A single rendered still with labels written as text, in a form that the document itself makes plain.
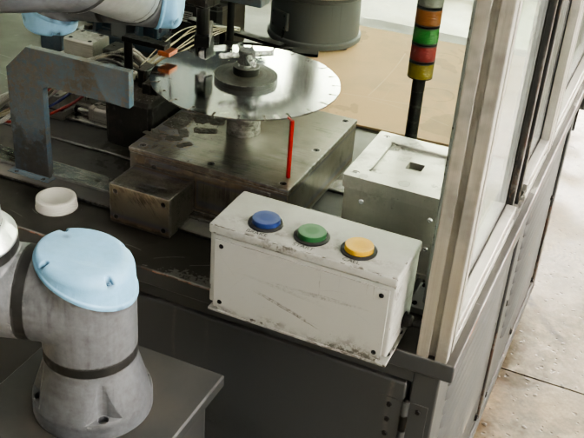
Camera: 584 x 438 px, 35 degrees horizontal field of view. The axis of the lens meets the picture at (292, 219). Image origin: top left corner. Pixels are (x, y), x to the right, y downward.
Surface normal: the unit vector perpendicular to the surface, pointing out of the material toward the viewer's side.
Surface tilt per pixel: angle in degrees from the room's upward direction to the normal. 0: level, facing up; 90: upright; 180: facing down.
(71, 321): 90
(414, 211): 90
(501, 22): 90
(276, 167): 0
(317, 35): 89
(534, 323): 0
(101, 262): 8
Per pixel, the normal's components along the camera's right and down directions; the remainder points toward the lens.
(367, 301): -0.41, 0.44
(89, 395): 0.18, 0.23
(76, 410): -0.06, 0.22
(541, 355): 0.07, -0.86
